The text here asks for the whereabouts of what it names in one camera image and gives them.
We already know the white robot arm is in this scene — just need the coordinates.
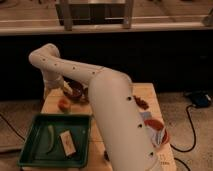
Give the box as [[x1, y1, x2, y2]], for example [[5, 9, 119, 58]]
[[29, 44, 163, 171]]

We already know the red apple toy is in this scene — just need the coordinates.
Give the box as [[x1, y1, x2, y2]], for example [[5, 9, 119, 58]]
[[58, 98, 70, 111]]

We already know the dark brown bowl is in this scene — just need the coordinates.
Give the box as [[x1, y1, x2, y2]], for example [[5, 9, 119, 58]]
[[63, 81, 88, 101]]

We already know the dark red toy food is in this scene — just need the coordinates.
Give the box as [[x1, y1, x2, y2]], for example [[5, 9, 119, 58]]
[[134, 96, 149, 110]]

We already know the green plastic tray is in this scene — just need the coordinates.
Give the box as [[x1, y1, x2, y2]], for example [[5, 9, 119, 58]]
[[18, 114, 91, 168]]

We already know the green curved vegetable toy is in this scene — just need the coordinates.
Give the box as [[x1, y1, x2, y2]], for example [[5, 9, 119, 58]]
[[46, 125, 55, 154]]

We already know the black foot pedal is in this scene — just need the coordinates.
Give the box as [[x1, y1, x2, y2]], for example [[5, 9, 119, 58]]
[[186, 91, 212, 108]]

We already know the metal frame stand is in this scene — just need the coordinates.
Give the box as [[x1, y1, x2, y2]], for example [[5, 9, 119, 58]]
[[55, 0, 134, 30]]

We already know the black cable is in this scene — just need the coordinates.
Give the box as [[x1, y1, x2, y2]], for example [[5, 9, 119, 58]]
[[170, 104, 198, 154]]

